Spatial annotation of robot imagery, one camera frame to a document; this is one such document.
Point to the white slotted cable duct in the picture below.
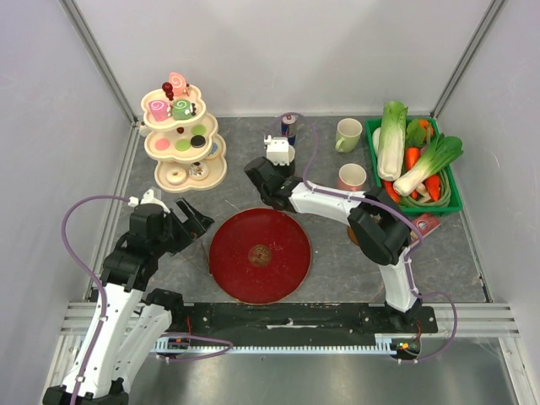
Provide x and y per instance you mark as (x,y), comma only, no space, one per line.
(179,345)

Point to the blue frosted donut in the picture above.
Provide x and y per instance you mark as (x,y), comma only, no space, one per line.
(214,150)

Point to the cream three-tier dessert stand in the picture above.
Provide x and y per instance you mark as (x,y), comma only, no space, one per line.
(182,137)

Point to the toy orange carrot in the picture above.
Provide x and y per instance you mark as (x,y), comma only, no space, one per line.
(411,157)
(388,185)

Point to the hot pink swirl roll cake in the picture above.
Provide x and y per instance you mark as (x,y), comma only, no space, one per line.
(159,109)

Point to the toy orange carrot lower left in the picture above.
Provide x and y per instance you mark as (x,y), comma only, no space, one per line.
(388,185)

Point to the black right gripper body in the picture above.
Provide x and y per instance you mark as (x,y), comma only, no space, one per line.
(286,171)

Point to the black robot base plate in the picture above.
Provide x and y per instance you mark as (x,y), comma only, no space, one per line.
(361,317)

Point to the toy leafy green vegetable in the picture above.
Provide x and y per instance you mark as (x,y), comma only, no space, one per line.
(419,133)

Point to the green swirl roll cake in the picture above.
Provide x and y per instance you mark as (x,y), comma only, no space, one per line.
(183,109)

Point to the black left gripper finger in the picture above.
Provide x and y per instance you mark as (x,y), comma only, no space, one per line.
(194,218)
(180,244)

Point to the toy napa cabbage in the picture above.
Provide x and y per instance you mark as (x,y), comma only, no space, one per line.
(391,144)

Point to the plain white donut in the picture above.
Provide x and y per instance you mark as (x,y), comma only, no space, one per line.
(176,176)

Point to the toy orange carrot upper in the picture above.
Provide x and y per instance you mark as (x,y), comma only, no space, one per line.
(411,157)

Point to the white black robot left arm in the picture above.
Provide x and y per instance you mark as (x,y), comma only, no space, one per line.
(125,325)

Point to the pink macaron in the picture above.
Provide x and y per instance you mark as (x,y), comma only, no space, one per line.
(162,144)

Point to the toy green long beans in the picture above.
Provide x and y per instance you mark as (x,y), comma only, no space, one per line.
(442,202)

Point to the brown wooden coaster right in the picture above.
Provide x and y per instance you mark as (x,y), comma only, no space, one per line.
(352,236)

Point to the light green mug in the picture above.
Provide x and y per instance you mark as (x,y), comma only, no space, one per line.
(348,134)

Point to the red bull can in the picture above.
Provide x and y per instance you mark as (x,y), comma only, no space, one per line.
(288,128)

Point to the silver metal serving tongs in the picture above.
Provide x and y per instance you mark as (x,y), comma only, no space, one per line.
(196,255)

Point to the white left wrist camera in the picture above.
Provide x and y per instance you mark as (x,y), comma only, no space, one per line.
(151,196)

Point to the salmon pink swirl roll cake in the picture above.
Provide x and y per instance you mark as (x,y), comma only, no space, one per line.
(179,84)

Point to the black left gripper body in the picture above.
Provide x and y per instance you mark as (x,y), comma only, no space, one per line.
(180,229)

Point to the green plastic crate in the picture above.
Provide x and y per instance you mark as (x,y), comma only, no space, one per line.
(455,204)

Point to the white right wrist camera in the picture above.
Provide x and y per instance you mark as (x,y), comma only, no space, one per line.
(278,150)

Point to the round red lacquer tray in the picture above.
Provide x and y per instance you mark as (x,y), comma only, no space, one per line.
(259,256)

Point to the pink mug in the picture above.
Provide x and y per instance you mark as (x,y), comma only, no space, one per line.
(351,178)

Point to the white chocolate sprinkle donut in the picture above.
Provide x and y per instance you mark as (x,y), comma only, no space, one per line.
(199,171)

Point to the green macaron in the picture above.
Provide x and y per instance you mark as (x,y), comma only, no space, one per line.
(199,130)
(182,145)

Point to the black sandwich cookie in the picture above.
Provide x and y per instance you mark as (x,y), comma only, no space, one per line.
(198,141)

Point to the toy bok choy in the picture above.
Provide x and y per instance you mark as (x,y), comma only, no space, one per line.
(440,153)

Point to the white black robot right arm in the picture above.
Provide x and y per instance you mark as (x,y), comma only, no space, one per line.
(380,227)

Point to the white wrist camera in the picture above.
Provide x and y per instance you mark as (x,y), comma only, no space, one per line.
(278,150)
(151,196)

